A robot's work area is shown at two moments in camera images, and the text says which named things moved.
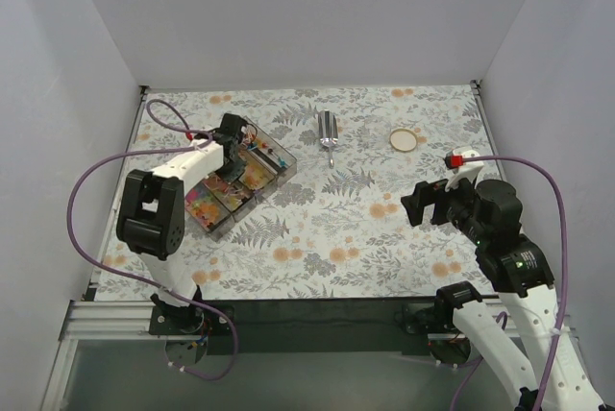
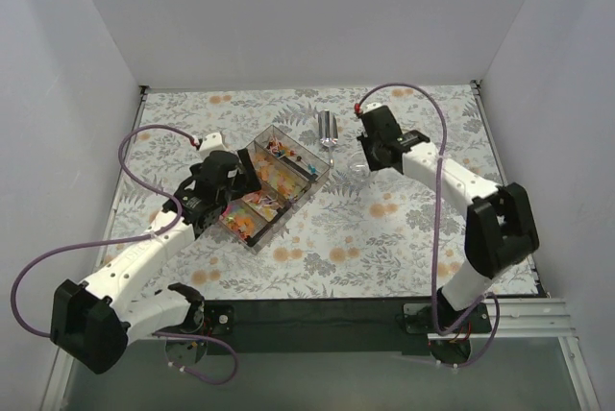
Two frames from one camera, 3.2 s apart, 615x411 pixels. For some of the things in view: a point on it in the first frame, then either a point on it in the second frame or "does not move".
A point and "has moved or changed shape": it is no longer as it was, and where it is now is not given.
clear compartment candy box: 217,204 has moved or changed shape
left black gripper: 226,161 → 238,173
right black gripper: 436,203 → 367,143
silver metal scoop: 328,130 does not move
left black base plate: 189,320 does not move
